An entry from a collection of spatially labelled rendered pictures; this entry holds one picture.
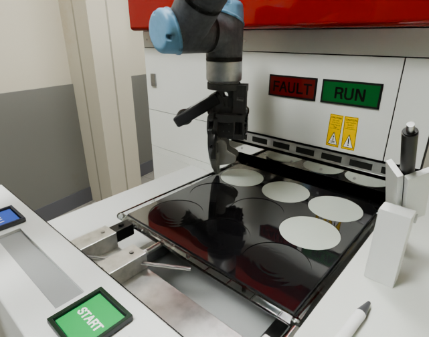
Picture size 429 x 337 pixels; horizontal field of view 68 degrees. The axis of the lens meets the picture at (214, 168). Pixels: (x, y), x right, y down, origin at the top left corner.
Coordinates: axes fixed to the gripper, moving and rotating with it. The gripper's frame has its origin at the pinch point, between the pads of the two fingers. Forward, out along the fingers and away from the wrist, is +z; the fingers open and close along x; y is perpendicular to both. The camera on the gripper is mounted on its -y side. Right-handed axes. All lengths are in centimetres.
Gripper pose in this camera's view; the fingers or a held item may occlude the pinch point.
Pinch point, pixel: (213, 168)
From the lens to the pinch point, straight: 75.8
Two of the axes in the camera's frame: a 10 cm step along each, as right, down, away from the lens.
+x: 2.1, -3.8, 9.0
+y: 9.8, 0.8, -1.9
